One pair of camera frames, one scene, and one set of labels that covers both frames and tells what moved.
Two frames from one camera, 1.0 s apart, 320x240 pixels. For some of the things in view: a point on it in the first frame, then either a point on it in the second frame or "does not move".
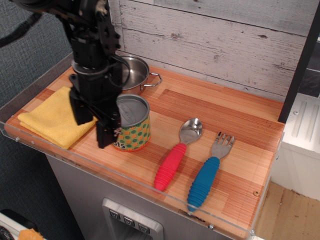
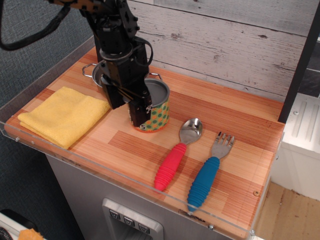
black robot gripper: x=100 y=75 -> x=126 y=67
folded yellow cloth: x=53 y=120 does not move
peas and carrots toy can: x=135 y=133 -> x=159 y=91
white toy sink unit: x=296 y=165 does not move
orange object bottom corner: x=30 y=234 does not move
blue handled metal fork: x=207 y=174 does not move
